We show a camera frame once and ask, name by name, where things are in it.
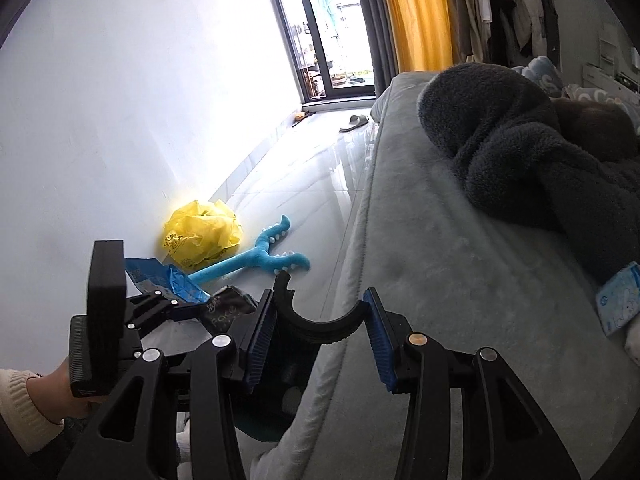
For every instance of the person's left forearm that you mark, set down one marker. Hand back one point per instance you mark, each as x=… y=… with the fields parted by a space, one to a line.
x=30 y=405

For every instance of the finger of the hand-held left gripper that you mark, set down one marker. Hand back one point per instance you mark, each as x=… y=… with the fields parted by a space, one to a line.
x=175 y=325
x=155 y=302

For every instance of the yellow plastic bag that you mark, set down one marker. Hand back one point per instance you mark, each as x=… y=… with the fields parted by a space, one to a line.
x=200 y=232

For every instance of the black curved plastic piece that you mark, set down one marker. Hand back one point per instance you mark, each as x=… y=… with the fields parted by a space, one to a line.
x=320 y=330

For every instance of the light blue fleece cloth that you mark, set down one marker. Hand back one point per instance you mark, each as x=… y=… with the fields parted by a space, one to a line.
x=542 y=72

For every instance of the dark grey fleece blanket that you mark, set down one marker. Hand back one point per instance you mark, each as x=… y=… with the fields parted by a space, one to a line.
x=525 y=160

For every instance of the grey curtain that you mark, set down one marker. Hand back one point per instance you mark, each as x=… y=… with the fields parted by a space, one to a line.
x=375 y=25

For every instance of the blue plush toy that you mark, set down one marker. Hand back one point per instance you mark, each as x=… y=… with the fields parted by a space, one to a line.
x=250 y=260

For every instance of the blue plastic packet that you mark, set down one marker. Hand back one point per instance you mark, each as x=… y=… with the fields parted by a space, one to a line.
x=170 y=280

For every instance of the black tissue pack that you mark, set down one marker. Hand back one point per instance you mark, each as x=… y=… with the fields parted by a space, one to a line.
x=230 y=310

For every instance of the hanging clothes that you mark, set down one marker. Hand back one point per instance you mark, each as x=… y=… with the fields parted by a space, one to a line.
x=500 y=5

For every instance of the brown pillow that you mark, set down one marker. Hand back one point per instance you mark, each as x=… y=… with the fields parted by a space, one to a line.
x=595 y=125

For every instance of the grey slipper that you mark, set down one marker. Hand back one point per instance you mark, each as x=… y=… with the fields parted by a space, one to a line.
x=354 y=123

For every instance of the white shelf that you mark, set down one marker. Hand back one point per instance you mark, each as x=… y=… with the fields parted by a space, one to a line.
x=607 y=55

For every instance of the yellow curtain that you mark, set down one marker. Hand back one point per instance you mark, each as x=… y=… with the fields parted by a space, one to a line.
x=415 y=10

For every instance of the black sliding door frame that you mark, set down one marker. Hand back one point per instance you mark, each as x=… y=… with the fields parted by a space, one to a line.
x=285 y=25

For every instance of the blue cartoon tissue pack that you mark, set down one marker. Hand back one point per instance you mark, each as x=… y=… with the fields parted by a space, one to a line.
x=620 y=300

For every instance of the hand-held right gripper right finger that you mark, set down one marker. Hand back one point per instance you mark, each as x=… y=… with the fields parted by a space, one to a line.
x=377 y=340

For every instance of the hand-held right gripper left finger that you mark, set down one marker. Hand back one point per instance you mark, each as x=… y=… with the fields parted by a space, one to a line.
x=260 y=330

